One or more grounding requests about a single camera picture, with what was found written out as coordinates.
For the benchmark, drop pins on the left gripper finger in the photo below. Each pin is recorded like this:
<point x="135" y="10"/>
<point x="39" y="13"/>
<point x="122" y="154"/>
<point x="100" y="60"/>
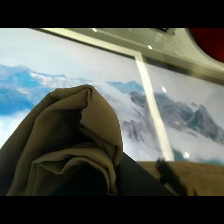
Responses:
<point x="136" y="181"/>

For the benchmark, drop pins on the brown pants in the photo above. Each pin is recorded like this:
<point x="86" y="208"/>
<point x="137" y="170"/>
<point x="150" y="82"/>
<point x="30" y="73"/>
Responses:
<point x="66" y="126"/>

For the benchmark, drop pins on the red garment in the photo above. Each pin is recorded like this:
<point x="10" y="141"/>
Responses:
<point x="210" y="41"/>

